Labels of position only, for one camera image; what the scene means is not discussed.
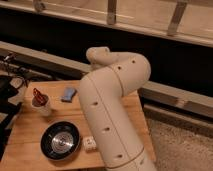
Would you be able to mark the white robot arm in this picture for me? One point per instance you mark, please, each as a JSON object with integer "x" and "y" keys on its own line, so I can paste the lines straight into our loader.
{"x": 113, "y": 76}

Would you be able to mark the white labelled plastic bottle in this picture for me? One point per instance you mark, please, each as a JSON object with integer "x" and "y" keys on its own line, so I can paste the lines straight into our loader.
{"x": 89, "y": 144}

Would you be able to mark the white cup with red item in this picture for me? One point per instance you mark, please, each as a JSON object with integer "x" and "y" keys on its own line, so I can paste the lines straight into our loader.
{"x": 41, "y": 103}

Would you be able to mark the black metal bowl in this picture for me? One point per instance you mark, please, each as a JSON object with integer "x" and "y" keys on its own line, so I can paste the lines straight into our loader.
{"x": 60, "y": 140}

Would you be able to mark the metal railing post middle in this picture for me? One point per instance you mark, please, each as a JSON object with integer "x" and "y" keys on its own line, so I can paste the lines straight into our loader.
{"x": 111, "y": 12}

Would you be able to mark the metal railing post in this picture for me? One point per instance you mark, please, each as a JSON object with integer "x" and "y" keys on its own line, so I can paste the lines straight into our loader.
{"x": 111, "y": 12}
{"x": 177, "y": 16}

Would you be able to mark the metal railing post right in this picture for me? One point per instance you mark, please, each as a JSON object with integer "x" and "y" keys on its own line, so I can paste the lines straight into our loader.
{"x": 177, "y": 16}

